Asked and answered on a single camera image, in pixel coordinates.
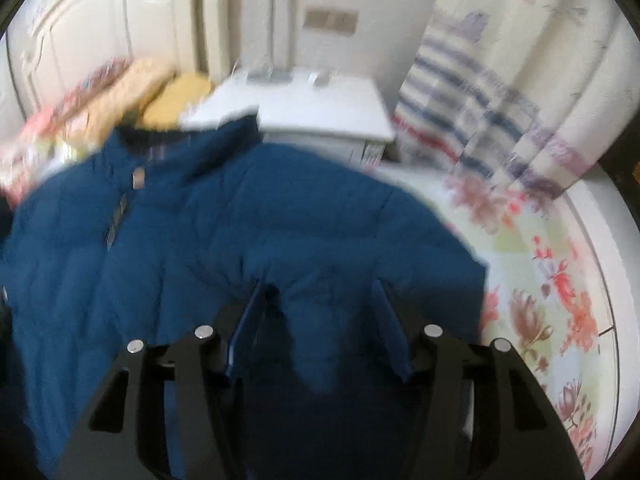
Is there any floral bed blanket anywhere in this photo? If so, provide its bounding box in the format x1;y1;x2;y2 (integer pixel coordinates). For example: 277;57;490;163
375;164;621;471

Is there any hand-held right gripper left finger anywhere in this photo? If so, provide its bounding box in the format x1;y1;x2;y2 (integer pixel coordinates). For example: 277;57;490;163
55;279;267;480

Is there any beige wall switch plate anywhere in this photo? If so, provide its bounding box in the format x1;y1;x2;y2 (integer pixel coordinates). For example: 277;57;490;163
304;8;359;31

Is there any blue padded jacket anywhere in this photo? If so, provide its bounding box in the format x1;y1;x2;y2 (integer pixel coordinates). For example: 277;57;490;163
0;115;489;480

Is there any white wooden headboard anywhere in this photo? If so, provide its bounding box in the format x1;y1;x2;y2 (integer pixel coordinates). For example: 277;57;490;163
5;0;231;126

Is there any white nightstand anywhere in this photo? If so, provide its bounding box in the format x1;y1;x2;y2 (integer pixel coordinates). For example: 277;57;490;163
181;66;396;166

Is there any tan pillow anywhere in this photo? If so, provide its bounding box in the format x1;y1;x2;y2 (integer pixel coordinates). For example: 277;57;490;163
82;59;175;148

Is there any red patterned pillow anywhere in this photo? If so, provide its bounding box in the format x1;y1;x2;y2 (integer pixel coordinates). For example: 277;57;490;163
0;57;132;201

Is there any striped printed curtain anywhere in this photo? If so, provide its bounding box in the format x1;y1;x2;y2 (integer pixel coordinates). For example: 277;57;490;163
392;0;637;202

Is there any white pole lamp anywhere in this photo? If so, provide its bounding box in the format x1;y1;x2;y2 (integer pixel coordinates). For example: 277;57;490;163
246;0;294;84

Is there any yellow pillow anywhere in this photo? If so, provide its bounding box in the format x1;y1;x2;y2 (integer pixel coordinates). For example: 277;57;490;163
137;72;216;132

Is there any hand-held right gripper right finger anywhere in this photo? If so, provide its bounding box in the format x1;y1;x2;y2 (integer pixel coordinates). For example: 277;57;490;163
372;280;586;480

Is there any white bed side rail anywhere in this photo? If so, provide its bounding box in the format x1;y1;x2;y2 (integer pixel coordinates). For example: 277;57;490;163
562;179;634;463

